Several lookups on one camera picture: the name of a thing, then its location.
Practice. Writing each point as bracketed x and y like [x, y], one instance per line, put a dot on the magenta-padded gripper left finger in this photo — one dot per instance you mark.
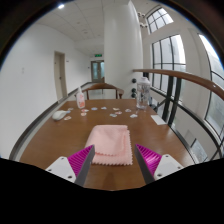
[61, 166]

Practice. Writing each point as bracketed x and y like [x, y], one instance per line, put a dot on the glazed double door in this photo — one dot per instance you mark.
[97, 71]

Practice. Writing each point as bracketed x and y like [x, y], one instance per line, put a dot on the wooden chair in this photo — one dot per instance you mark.
[103, 86]

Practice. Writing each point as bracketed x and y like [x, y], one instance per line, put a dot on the beige single door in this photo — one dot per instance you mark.
[60, 76]

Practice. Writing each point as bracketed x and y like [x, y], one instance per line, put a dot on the tall dark-framed window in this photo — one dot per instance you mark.
[168, 53]
[215, 106]

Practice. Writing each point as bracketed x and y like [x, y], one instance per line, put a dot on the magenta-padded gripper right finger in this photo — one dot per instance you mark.
[168, 165]

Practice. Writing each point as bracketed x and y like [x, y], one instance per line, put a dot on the pink towel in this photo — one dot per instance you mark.
[110, 143]

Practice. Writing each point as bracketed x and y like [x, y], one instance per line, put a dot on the arched grid window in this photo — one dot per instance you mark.
[159, 19]

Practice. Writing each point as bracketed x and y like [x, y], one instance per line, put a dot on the white paper card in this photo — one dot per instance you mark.
[158, 119]

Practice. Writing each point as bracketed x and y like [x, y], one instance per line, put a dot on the green exit sign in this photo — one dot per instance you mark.
[98, 55]

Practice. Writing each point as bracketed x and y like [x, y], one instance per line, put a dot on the round ceiling light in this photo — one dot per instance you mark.
[61, 6]

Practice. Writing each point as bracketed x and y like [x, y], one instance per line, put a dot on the white pump bottle orange label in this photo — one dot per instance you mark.
[80, 100]

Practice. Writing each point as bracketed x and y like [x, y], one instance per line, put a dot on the wooden handrail black balusters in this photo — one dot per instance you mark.
[186, 77]

